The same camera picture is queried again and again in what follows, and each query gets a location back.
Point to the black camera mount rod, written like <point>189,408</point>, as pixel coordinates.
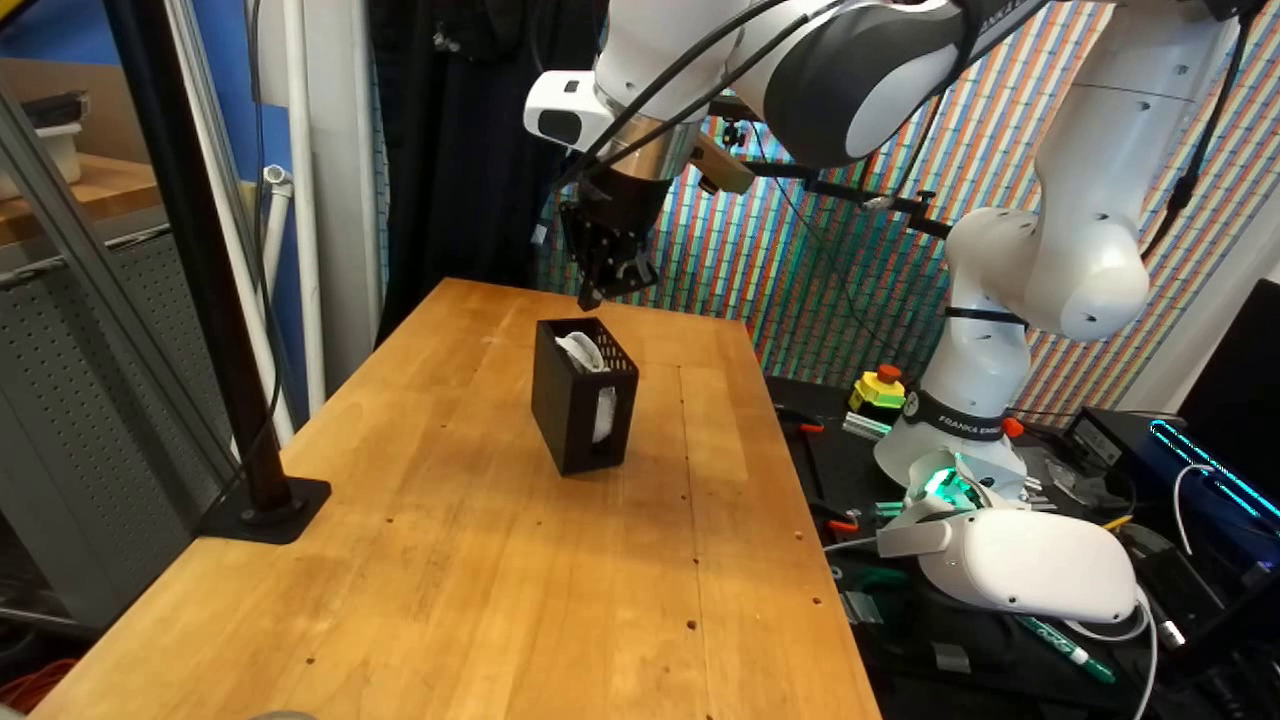
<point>922,212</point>

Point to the silver aluminium frame post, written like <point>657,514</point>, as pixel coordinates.
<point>279,293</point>

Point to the brown wrist mount block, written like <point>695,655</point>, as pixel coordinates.
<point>721,164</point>

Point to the multicolour striped backdrop panel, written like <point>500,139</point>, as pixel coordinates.
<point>826,304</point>

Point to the green marker pen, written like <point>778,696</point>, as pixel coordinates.
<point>1066,648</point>

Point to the grey diagonal frame bar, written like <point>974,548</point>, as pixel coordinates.
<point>103,267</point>

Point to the black curtain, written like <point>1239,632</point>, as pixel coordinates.
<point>467,160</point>

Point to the black pole with base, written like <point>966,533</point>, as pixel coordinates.
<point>200,267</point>

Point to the wooden shelf top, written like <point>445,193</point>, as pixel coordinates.
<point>93,184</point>

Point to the white plastic bin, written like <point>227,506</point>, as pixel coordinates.
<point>54,140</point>

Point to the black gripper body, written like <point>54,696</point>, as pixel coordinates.
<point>613,225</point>

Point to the grey pegboard cabinet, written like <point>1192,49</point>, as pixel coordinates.
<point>80,400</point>

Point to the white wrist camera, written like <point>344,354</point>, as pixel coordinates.
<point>564,108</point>

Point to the white VR headset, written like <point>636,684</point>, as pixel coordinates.
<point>1043,567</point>

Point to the black plastic tray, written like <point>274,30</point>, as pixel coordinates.
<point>564,415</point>

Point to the blue edged black case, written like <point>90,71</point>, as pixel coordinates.
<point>1203,480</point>

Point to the yellow red emergency stop button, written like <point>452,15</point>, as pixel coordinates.
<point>880,393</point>

